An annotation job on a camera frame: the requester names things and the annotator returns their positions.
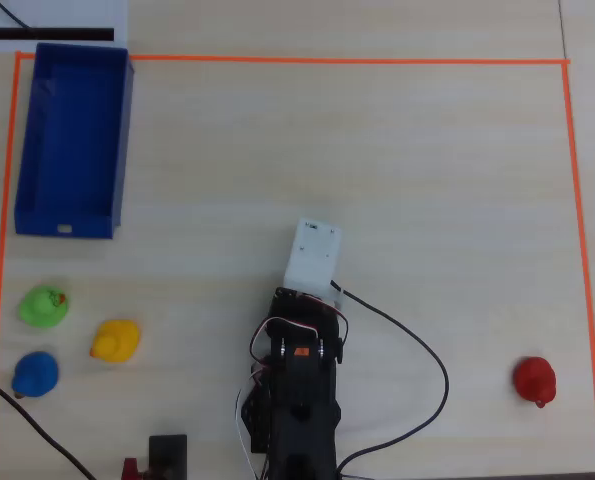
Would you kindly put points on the blue plastic box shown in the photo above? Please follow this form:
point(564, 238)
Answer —
point(72, 140)

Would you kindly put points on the blue rubber duck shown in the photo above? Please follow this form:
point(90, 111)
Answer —
point(36, 375)

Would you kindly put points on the white camera box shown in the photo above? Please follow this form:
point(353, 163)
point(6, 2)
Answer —
point(312, 255)

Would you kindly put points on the red rubber duck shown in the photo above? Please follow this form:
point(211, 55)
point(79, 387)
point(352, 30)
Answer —
point(534, 377)

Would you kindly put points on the black clamp block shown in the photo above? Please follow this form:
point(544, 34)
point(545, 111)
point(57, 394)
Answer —
point(167, 452)

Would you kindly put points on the green rubber duck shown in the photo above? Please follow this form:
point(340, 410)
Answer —
point(42, 307)

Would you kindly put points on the black strip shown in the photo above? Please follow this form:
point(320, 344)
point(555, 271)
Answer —
point(67, 34)

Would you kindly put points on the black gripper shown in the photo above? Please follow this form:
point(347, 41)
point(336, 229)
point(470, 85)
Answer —
point(291, 298)

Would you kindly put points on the orange tape border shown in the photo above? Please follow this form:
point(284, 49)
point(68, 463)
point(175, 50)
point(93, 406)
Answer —
point(327, 60)

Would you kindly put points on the white paper sheet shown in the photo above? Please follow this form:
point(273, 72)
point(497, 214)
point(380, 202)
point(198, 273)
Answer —
point(52, 12)

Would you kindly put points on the yellow rubber duck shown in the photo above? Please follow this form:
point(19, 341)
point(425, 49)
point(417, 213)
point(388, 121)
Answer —
point(117, 342)

